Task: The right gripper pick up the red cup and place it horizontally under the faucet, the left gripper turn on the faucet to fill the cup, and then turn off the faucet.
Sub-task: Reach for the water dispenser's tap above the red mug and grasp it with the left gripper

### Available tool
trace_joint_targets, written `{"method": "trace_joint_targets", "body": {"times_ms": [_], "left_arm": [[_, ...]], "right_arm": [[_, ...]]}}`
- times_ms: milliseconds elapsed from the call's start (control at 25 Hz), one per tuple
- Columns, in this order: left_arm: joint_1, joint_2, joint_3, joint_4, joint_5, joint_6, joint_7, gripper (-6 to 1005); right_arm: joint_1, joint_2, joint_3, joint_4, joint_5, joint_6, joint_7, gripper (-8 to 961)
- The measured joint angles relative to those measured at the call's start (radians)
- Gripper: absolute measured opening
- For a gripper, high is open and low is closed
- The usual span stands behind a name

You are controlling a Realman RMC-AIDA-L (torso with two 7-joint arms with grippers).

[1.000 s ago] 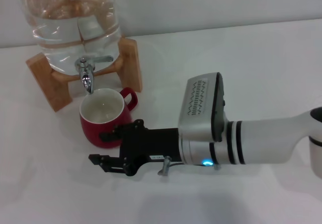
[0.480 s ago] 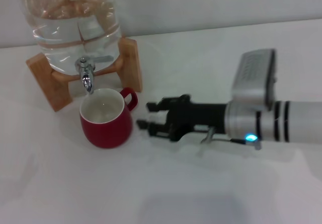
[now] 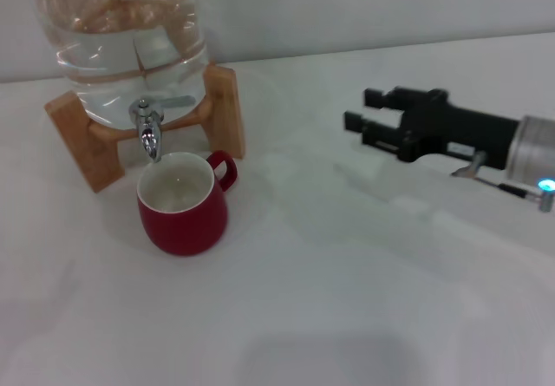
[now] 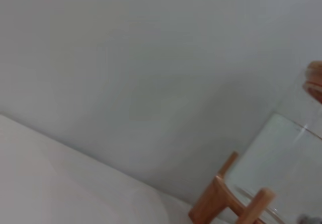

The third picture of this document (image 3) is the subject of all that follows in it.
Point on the red ceramic cup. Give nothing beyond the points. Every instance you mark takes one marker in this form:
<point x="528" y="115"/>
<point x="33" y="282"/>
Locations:
<point x="182" y="230"/>

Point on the chrome faucet tap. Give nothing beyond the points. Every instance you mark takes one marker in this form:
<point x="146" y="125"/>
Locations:
<point x="147" y="130"/>

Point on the clear glass water dispenser jar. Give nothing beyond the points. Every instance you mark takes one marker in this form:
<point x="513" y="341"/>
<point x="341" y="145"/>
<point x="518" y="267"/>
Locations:
<point x="121" y="56"/>

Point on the wooden dispenser stand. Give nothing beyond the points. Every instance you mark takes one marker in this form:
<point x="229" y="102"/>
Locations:
<point x="99" y="156"/>

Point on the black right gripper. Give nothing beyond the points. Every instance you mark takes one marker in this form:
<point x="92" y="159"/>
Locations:
<point x="459" y="130"/>

